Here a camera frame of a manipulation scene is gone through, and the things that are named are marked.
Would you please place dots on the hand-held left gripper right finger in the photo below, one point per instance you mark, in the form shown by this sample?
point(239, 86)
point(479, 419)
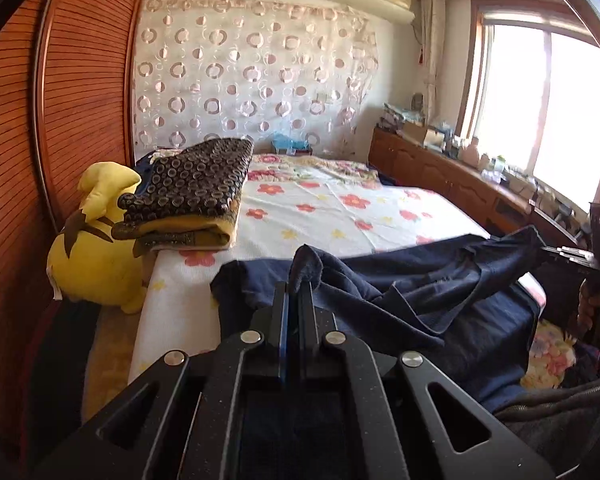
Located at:
point(307, 330)

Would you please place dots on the cardboard box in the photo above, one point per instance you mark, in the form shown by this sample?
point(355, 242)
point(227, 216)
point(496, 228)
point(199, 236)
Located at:
point(422, 135)

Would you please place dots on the window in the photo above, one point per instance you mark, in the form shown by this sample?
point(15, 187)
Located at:
point(540, 100)

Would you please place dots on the brown slatted wooden wardrobe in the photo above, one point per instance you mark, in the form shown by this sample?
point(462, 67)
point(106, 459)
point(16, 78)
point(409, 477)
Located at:
point(30, 135)

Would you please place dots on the navy printed t-shirt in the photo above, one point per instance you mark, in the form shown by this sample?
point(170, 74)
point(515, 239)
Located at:
point(405, 285)

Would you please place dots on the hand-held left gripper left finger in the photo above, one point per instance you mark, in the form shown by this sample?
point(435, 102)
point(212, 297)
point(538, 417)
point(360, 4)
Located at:
point(283, 332)

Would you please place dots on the white small-flower bed sheet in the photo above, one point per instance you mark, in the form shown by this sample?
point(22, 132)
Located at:
point(330, 215)

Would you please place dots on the blue tissue box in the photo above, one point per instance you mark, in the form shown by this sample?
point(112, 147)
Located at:
point(290, 144)

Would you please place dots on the person's grey clothing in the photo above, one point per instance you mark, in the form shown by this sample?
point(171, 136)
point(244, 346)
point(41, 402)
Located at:
point(565, 425)

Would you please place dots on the dark circle-patterned folded blanket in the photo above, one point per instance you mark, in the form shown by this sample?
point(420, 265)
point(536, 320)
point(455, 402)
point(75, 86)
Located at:
point(195, 185)

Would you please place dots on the yellow plush toy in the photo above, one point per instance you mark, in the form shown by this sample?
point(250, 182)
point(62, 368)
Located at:
point(95, 265)

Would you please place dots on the stack of folded papers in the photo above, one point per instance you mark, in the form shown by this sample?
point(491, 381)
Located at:
point(400, 115)

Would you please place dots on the pale window drape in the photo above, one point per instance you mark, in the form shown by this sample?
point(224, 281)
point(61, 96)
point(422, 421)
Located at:
point(432, 55)

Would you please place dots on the wooden sideboard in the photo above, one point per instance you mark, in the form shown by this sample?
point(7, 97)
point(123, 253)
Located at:
point(430, 170)

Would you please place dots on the sheer circle-patterned curtain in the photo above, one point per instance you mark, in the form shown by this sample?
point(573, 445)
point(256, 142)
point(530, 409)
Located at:
point(255, 75)

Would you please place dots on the pink bottle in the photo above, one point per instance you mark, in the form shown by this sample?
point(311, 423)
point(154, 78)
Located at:
point(475, 154)

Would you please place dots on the floral floor cloth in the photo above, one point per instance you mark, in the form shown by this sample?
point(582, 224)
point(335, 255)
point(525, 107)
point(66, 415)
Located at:
point(555, 355)

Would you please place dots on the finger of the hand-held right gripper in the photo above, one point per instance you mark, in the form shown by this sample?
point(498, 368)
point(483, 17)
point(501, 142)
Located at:
point(567, 255)

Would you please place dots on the person's right hand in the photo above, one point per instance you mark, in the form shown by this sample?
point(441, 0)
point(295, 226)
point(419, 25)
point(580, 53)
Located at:
point(587, 310)

